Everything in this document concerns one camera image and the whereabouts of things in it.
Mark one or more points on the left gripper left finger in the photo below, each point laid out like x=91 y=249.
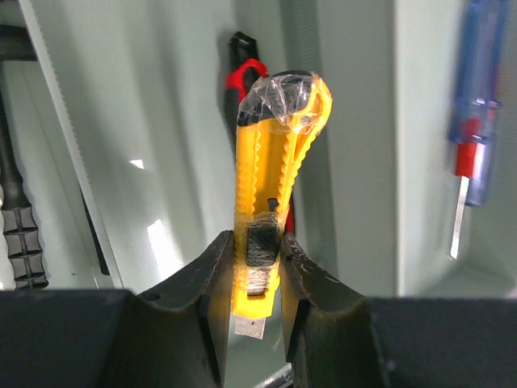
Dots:
x=172 y=335

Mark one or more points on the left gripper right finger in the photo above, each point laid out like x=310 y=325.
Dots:
x=336 y=337

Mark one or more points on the black rubber mallet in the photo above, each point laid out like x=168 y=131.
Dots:
x=20 y=229

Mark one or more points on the clear grey plastic toolbox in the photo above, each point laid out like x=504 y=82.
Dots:
x=120 y=134

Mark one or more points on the yellow utility knife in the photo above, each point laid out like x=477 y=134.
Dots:
x=277 y=122

